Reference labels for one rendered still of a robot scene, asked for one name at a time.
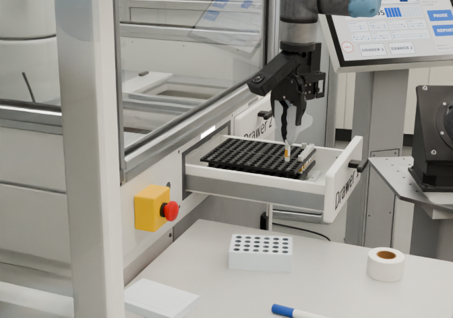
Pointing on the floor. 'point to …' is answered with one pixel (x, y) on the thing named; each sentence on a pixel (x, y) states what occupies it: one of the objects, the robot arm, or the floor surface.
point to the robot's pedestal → (431, 227)
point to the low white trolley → (296, 279)
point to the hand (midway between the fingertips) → (285, 138)
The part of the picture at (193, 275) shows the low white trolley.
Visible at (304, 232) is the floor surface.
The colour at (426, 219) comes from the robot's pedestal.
